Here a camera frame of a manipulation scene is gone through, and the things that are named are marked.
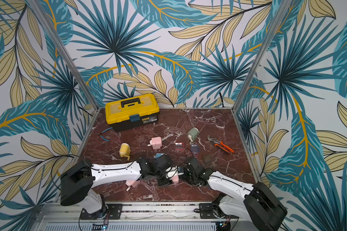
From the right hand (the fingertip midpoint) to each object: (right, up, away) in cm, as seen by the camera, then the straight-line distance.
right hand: (178, 176), depth 84 cm
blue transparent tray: (+11, +14, +11) cm, 21 cm away
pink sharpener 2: (-26, -1, -8) cm, 27 cm away
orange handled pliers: (+28, +17, +16) cm, 36 cm away
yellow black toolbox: (-29, +39, +11) cm, 50 cm away
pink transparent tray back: (+1, +15, +13) cm, 20 cm away
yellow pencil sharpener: (-33, +14, +4) cm, 36 cm away
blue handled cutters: (-53, +26, +20) cm, 62 cm away
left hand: (-5, 0, -4) cm, 7 cm away
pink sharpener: (-14, +19, +8) cm, 25 cm away
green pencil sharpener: (+10, +24, +11) cm, 28 cm away
